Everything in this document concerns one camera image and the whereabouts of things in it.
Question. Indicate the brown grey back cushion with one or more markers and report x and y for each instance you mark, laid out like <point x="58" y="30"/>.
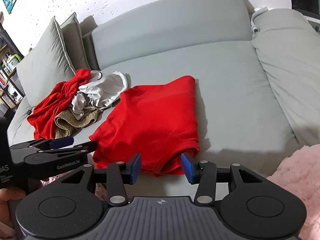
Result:
<point x="78" y="41"/>

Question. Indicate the grey piped cushion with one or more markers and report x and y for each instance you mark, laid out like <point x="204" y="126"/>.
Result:
<point x="46" y="65"/>

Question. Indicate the white grey garment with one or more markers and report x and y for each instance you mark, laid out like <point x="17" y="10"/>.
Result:
<point x="101" y="91"/>

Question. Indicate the tan knitted garment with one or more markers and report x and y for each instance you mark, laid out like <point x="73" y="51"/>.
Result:
<point x="66" y="123"/>

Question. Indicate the red t-shirt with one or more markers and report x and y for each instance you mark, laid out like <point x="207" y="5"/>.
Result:
<point x="157" y="121"/>

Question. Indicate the person's left hand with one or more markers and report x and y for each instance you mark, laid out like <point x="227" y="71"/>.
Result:
<point x="7" y="225"/>

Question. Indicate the black metal bookshelf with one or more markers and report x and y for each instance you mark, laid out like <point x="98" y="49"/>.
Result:
<point x="11" y="89"/>

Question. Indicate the pink fluffy blanket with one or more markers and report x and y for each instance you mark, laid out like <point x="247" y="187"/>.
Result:
<point x="299" y="174"/>

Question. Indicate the grey fabric sofa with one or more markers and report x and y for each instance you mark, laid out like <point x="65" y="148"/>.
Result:
<point x="257" y="81"/>

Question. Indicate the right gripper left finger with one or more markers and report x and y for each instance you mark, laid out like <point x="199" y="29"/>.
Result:
<point x="119" y="174"/>

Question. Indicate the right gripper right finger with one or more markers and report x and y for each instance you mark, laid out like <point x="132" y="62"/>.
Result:
<point x="203" y="174"/>

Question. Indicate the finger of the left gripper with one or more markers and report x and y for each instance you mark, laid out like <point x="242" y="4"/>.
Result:
<point x="61" y="142"/>
<point x="86" y="147"/>

